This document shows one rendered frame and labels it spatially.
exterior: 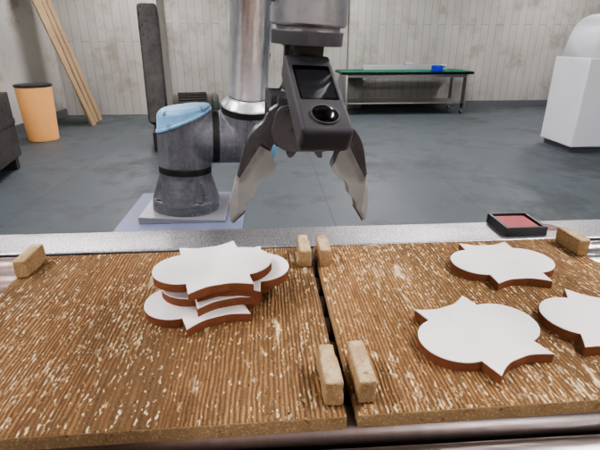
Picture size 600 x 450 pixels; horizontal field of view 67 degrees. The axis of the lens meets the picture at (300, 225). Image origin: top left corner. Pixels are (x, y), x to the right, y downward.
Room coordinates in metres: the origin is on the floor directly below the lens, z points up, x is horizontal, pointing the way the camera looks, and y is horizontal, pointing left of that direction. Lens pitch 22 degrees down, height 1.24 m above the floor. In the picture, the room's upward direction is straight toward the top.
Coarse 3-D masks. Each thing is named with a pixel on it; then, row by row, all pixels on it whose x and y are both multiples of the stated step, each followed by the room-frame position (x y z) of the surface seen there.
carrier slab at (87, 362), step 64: (64, 256) 0.61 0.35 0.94; (128, 256) 0.61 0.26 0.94; (0, 320) 0.45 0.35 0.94; (64, 320) 0.45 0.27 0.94; (128, 320) 0.45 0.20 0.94; (256, 320) 0.45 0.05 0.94; (320, 320) 0.45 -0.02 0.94; (0, 384) 0.34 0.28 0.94; (64, 384) 0.34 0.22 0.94; (128, 384) 0.34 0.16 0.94; (192, 384) 0.34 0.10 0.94; (256, 384) 0.34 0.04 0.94; (320, 384) 0.34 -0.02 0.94; (0, 448) 0.28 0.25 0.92
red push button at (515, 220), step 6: (498, 216) 0.80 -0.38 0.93; (504, 216) 0.80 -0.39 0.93; (510, 216) 0.80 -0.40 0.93; (516, 216) 0.80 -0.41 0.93; (522, 216) 0.80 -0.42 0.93; (504, 222) 0.77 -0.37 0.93; (510, 222) 0.77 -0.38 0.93; (516, 222) 0.77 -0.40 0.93; (522, 222) 0.77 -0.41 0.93; (528, 222) 0.77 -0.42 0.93
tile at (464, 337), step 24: (432, 312) 0.44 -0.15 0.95; (456, 312) 0.44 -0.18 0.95; (480, 312) 0.44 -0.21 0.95; (504, 312) 0.44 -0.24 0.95; (432, 336) 0.40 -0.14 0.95; (456, 336) 0.40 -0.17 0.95; (480, 336) 0.40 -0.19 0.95; (504, 336) 0.40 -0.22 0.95; (528, 336) 0.40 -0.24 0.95; (432, 360) 0.37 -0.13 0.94; (456, 360) 0.36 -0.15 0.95; (480, 360) 0.36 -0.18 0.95; (504, 360) 0.36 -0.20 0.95; (528, 360) 0.37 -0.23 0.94; (552, 360) 0.37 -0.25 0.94
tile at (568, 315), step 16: (544, 304) 0.46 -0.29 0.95; (560, 304) 0.46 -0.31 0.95; (576, 304) 0.46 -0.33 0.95; (592, 304) 0.46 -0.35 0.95; (544, 320) 0.44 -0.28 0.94; (560, 320) 0.43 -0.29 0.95; (576, 320) 0.43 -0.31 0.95; (592, 320) 0.43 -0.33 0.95; (560, 336) 0.42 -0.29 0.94; (576, 336) 0.41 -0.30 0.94; (592, 336) 0.40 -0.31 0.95; (592, 352) 0.38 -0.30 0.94
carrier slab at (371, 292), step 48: (528, 240) 0.67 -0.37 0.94; (336, 288) 0.52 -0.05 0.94; (384, 288) 0.52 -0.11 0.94; (432, 288) 0.52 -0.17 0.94; (480, 288) 0.52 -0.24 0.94; (528, 288) 0.52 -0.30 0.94; (576, 288) 0.52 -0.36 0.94; (336, 336) 0.42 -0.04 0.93; (384, 336) 0.42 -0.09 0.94; (384, 384) 0.34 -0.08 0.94; (432, 384) 0.34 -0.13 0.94; (480, 384) 0.34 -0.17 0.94; (528, 384) 0.34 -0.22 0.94; (576, 384) 0.34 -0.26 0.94
